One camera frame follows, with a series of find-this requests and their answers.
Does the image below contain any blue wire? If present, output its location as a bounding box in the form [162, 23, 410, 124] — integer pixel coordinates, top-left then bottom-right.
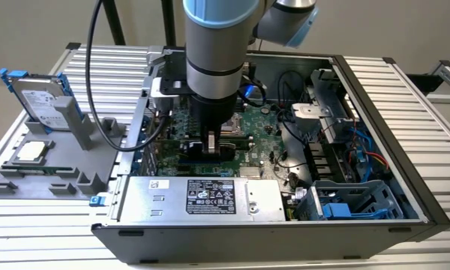
[349, 127, 378, 183]

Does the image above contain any green graphics card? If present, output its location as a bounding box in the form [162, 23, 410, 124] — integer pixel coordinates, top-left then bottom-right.
[152, 139, 237, 164]

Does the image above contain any black stand pole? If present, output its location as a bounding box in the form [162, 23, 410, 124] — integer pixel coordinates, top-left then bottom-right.
[101, 0, 126, 46]
[161, 0, 178, 47]

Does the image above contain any green motherboard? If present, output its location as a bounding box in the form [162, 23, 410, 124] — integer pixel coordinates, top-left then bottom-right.
[156, 97, 303, 181]

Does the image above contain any silver CPU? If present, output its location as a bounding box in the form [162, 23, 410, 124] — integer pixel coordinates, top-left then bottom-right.
[14, 142, 48, 164]

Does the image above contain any CPU socket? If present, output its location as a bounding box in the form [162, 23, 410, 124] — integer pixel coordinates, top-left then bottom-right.
[218, 114, 243, 133]

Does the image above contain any grey parts rack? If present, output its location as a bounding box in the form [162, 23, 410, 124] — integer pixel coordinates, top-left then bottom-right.
[0, 97, 130, 201]

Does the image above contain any red wire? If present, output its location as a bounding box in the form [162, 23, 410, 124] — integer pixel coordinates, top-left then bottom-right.
[365, 151, 390, 170]

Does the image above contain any blue drive cage clip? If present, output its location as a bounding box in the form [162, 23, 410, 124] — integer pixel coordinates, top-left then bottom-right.
[321, 202, 351, 219]

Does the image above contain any hard disk in blue carrier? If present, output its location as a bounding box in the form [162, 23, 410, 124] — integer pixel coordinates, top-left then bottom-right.
[0, 68, 84, 134]

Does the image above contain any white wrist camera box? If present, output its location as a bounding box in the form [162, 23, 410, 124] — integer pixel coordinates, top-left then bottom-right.
[149, 77, 182, 109]

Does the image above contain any small silver heat sink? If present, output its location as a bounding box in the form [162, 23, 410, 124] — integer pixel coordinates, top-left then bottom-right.
[239, 165, 262, 178]

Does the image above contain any metal disk bay bracket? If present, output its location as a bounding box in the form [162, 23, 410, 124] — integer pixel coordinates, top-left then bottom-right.
[290, 69, 355, 144]

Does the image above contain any silver power supply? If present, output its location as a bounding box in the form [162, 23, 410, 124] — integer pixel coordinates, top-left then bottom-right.
[117, 175, 287, 223]

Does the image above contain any open black PC case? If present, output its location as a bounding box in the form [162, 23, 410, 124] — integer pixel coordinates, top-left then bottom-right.
[90, 44, 450, 264]

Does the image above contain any black wire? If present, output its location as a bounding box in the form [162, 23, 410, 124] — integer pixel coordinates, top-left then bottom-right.
[275, 70, 305, 124]

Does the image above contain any grey plastic drive cage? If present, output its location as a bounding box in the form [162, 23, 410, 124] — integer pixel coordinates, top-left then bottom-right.
[295, 179, 405, 222]

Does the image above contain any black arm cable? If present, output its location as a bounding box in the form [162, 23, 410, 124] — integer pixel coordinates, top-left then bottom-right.
[85, 0, 173, 152]

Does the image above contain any black table bracket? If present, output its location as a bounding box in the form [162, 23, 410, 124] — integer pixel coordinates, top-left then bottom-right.
[405, 73, 443, 95]

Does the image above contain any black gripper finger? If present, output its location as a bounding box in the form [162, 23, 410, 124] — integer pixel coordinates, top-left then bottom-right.
[201, 130, 222, 162]

